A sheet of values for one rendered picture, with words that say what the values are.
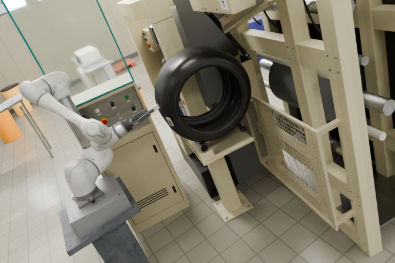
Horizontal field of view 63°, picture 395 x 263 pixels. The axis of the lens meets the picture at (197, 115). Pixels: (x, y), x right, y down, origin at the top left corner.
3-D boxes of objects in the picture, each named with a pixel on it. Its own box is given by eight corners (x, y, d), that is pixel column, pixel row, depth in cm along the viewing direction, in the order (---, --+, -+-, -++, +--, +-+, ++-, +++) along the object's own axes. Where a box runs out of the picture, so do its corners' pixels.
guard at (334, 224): (260, 162, 269) (237, 88, 240) (261, 161, 270) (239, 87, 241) (336, 231, 189) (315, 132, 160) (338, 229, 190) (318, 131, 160)
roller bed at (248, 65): (233, 97, 253) (222, 61, 241) (250, 89, 256) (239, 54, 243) (244, 104, 235) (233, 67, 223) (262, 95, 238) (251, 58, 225)
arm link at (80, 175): (68, 196, 217) (54, 169, 209) (86, 179, 232) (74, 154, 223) (85, 198, 209) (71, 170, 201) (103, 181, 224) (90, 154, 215)
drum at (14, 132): (24, 136, 644) (4, 106, 615) (2, 147, 630) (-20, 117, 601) (23, 130, 680) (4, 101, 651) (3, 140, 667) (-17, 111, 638)
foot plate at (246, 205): (213, 204, 289) (212, 202, 288) (239, 190, 294) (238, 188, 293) (225, 222, 265) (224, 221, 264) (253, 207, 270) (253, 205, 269)
